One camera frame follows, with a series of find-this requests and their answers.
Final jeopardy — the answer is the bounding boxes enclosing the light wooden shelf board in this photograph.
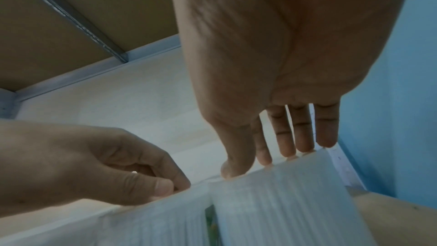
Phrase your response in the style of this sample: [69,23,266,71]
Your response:
[351,187,437,246]

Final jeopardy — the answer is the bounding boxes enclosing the white metal shelf frame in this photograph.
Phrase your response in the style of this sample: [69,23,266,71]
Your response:
[0,34,182,119]

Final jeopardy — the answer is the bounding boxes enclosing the person's left hand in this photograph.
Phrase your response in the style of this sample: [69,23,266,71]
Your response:
[0,119,192,217]

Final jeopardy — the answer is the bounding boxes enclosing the white plastic-wrapped packet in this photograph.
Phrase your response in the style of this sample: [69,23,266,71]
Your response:
[97,182,215,246]
[208,147,378,246]

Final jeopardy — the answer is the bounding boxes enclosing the grey metal shelf brace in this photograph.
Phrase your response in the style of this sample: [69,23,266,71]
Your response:
[6,0,130,64]

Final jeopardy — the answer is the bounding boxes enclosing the person's right hand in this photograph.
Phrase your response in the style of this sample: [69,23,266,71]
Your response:
[168,0,414,179]

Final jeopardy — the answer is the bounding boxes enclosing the green printed packet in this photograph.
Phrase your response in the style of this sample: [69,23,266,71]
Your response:
[204,204,221,246]

